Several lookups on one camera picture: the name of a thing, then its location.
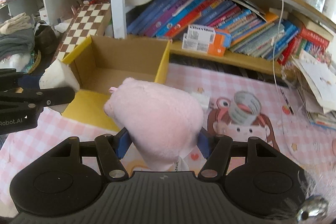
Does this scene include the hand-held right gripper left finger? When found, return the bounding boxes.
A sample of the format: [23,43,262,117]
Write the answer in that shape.
[46,128,131,180]

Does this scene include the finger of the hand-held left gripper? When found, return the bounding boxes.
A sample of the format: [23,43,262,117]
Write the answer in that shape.
[0,68,40,94]
[0,86,75,110]

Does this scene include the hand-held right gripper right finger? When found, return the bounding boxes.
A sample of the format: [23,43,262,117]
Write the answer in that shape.
[197,132,283,180]

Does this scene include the pink plush toy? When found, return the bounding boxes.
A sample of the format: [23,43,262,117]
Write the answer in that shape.
[103,77,204,173]

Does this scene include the small white charger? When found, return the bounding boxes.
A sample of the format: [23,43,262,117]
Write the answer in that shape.
[190,92,210,110]

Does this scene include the clear tape roll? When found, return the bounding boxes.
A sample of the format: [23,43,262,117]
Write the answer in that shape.
[228,91,262,125]

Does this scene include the yellow cardboard box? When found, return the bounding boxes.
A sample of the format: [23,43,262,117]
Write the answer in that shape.
[61,35,172,132]

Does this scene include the grey folded clothes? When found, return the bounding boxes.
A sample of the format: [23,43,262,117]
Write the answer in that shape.
[0,27,36,60]

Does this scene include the dark brown bag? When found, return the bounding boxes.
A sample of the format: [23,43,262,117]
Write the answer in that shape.
[34,21,60,55]

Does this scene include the pink checked cartoon desk mat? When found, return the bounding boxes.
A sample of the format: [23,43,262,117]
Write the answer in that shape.
[0,63,336,224]

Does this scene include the beige folded cloth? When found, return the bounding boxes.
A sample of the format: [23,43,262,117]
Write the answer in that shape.
[0,13,32,35]

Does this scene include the brown and white chessboard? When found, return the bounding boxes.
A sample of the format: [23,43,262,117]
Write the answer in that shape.
[56,2,112,62]

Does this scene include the black marker pen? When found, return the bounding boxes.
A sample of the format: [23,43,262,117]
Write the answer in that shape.
[278,86,295,116]

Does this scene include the wooden bookshelf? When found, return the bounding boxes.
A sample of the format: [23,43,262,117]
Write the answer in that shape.
[0,0,336,75]

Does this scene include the silver bell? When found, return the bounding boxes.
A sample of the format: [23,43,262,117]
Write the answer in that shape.
[297,195,329,223]

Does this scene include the stack of papers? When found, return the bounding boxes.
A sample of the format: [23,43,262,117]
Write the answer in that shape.
[291,49,336,131]

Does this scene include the row of colourful books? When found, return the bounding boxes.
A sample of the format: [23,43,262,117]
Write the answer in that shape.
[126,0,332,66]

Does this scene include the white cable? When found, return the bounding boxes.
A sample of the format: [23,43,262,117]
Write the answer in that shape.
[257,0,290,90]

